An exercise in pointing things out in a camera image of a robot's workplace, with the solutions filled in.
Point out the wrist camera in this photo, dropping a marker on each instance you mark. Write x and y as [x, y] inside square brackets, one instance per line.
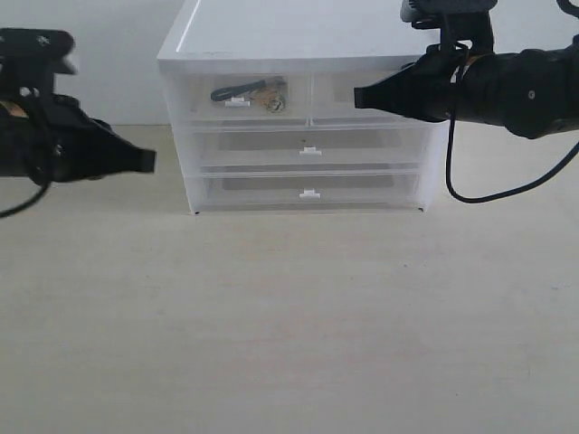
[457, 20]
[31, 58]

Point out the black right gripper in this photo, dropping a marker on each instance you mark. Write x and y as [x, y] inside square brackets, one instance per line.
[532, 94]

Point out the bottom wide drawer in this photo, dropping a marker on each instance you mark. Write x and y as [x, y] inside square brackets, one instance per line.
[318, 190]

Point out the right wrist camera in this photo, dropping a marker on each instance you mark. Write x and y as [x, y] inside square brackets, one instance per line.
[457, 20]

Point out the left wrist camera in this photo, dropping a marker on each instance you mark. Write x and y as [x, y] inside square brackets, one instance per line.
[31, 58]

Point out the translucent plastic drawer cabinet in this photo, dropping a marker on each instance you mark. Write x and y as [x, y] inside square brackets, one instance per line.
[294, 38]

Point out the small drawer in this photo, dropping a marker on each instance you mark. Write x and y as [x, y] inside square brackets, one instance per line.
[333, 101]
[200, 110]

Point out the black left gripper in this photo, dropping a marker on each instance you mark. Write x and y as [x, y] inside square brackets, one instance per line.
[48, 153]

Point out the keychain with black strap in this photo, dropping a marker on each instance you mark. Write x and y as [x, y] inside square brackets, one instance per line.
[270, 94]

